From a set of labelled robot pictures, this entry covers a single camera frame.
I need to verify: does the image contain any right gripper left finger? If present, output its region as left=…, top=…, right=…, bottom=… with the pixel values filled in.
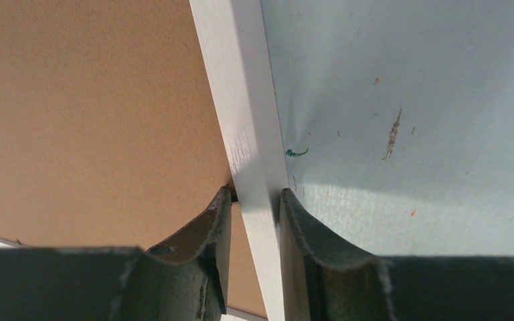
left=0, top=186, right=231, bottom=320

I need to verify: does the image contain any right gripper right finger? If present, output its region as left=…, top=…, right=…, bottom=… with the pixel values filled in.
left=279, top=188, right=514, bottom=320

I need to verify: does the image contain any brown backing board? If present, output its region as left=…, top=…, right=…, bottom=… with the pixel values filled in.
left=0, top=0, right=268, bottom=318

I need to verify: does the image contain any white picture frame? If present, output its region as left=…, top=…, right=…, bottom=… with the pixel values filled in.
left=0, top=0, right=291, bottom=321

